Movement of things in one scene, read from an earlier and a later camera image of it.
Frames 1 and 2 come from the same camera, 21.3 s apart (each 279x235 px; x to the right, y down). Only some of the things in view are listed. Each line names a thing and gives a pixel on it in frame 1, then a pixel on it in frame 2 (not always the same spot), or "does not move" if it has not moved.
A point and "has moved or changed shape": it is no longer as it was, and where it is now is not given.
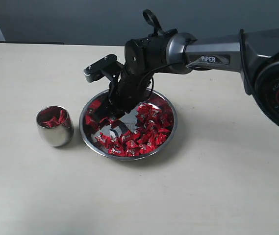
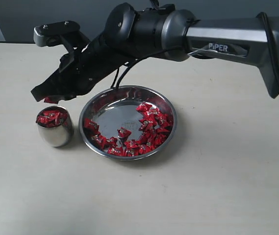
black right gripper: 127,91 to 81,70
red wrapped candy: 146,148 does not move
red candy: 55,121 has moved or changed shape
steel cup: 55,125 does not move
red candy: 109,121 to 46,99
